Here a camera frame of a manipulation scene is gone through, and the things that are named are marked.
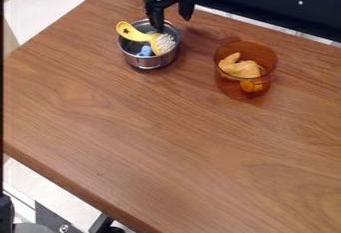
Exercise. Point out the black metal frame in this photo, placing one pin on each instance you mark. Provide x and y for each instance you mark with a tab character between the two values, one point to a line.
266	8

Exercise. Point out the yellow brush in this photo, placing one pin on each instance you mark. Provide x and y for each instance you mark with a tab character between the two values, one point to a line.
133	34

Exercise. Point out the orange clear cup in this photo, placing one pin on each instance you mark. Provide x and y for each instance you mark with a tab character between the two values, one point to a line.
231	86

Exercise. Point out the silver pot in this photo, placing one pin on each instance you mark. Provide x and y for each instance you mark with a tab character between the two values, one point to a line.
148	61

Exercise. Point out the blue toy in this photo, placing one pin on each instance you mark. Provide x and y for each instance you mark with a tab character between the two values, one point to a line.
144	51

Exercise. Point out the orange toy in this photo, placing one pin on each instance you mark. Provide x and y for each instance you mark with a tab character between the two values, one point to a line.
251	85

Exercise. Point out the tan toy chicken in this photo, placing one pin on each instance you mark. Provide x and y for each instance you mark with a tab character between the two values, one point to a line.
242	68

